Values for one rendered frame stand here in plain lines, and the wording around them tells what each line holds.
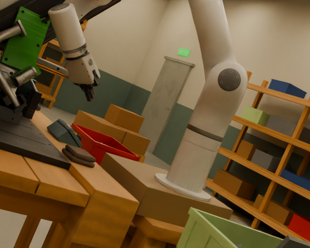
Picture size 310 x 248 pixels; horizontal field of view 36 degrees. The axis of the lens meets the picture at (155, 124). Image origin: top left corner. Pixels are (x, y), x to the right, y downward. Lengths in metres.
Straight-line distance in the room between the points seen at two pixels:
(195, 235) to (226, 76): 0.48
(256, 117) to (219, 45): 6.26
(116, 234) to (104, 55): 10.54
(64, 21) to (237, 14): 8.64
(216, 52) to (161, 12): 10.83
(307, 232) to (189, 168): 5.27
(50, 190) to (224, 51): 0.70
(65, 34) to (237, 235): 0.79
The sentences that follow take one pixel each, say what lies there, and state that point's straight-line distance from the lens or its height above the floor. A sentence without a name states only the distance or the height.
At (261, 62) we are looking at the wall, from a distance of 8.97.
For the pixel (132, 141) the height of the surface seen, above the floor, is 0.31.
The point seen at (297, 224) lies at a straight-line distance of 6.75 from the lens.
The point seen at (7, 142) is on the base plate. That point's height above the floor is 0.90.
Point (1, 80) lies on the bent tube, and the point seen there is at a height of 1.02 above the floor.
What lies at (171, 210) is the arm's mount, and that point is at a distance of 1.40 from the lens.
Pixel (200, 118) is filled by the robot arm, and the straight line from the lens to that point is 1.45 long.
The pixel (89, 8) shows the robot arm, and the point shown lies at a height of 1.35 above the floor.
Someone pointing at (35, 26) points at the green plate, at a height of 1.23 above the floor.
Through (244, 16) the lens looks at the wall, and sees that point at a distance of 9.85.
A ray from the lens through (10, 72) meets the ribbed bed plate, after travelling 1.72.
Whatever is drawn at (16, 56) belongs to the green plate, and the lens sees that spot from 1.71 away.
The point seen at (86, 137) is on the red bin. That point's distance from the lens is 1.94.
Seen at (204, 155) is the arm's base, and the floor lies 1.07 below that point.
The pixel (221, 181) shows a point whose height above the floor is 0.34.
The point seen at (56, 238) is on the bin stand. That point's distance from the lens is 1.94.
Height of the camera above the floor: 1.17
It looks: 3 degrees down
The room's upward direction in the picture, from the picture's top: 24 degrees clockwise
